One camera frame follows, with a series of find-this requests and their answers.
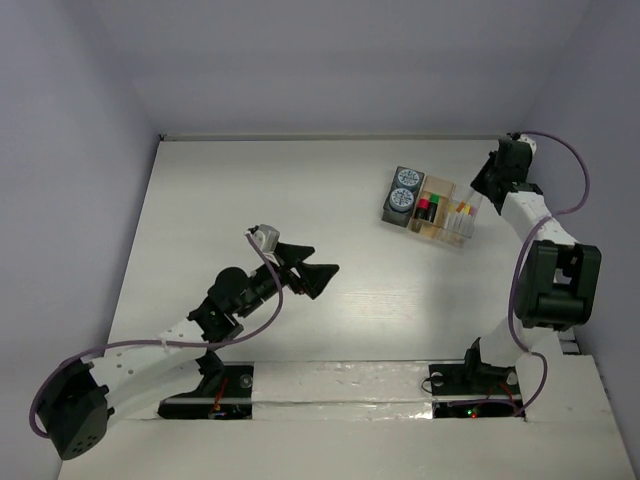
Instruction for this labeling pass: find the yellow cap marker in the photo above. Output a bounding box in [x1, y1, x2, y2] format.
[454, 202, 466, 231]

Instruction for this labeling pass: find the black green highlighter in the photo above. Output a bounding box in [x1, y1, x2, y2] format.
[425, 194, 440, 224]

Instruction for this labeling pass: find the black pink highlighter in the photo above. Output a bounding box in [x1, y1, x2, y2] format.
[414, 203, 429, 220]

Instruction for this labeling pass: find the blue white round jar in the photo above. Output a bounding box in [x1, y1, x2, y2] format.
[394, 168, 422, 191]

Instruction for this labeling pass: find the pink cap marker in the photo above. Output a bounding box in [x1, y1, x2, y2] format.
[464, 206, 475, 237]

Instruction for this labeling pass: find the yellow end marker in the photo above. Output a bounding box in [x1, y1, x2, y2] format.
[443, 203, 456, 230]

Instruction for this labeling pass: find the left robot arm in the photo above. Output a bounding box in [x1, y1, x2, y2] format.
[28, 243, 340, 461]

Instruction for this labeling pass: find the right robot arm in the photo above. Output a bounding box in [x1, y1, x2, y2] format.
[460, 131, 602, 392]

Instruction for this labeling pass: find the clear plastic bin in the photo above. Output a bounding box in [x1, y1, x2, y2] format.
[437, 191, 482, 247]

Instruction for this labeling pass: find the dark grey plastic bin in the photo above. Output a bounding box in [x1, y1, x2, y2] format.
[381, 169, 425, 228]

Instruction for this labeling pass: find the silver taped strip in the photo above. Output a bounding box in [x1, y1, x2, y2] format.
[251, 361, 433, 421]

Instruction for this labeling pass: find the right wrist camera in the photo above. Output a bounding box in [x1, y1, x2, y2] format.
[517, 134, 537, 155]

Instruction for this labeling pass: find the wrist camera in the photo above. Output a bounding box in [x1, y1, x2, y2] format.
[247, 224, 280, 257]
[517, 134, 537, 155]

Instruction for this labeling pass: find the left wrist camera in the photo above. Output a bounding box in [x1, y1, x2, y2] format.
[247, 224, 280, 257]

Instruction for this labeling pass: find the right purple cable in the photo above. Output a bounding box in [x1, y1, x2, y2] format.
[507, 130, 591, 417]

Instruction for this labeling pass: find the purple cable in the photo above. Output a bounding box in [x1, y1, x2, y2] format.
[507, 130, 591, 417]
[28, 232, 285, 441]

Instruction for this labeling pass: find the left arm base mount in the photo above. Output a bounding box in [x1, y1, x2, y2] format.
[157, 352, 254, 421]

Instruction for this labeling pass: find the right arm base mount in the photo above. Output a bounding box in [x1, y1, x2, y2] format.
[420, 339, 524, 419]

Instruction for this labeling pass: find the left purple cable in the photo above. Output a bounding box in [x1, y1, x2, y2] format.
[28, 232, 285, 441]

